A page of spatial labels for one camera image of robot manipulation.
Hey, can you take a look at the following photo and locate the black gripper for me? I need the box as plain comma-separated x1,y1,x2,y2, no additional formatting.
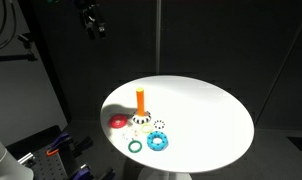
79,0,106,40

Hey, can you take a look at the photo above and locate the clear ring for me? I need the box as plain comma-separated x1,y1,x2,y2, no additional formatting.
121,128,141,141

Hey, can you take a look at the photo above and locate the orange pole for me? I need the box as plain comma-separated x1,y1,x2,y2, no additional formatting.
136,87,145,116

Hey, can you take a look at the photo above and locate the vertical metal strip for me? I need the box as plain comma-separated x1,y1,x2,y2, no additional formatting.
155,0,162,75

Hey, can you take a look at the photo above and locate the white round table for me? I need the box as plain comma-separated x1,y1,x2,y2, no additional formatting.
100,75,254,180

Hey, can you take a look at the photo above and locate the purple clamp with orange tip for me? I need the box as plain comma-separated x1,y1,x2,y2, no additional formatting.
45,131,94,158

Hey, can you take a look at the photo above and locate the perforated metal breadboard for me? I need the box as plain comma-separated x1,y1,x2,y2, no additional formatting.
18,147,78,180

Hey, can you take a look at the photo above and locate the black cable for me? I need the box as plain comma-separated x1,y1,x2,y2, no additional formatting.
0,0,18,53

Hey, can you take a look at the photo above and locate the red ring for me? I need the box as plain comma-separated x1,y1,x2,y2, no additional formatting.
107,114,129,129

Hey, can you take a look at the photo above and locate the yellow-green ring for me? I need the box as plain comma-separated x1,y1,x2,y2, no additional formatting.
140,122,154,134

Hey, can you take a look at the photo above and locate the small black white ring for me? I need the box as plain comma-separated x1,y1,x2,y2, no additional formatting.
153,119,166,131

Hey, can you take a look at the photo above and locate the dark green ring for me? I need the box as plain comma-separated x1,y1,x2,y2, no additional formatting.
127,139,143,154

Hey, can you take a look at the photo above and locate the blue dotted ring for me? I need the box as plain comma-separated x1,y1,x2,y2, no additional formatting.
146,130,169,152

